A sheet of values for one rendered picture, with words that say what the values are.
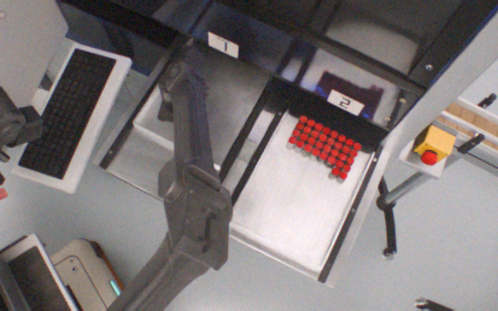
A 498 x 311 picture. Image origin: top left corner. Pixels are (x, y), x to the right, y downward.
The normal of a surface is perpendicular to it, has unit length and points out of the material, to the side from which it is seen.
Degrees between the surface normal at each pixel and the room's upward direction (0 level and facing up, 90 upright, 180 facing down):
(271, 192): 0
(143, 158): 0
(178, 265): 48
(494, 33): 90
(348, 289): 0
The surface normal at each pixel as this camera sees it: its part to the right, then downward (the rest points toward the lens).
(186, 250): 0.26, 0.47
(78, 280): 0.05, -0.33
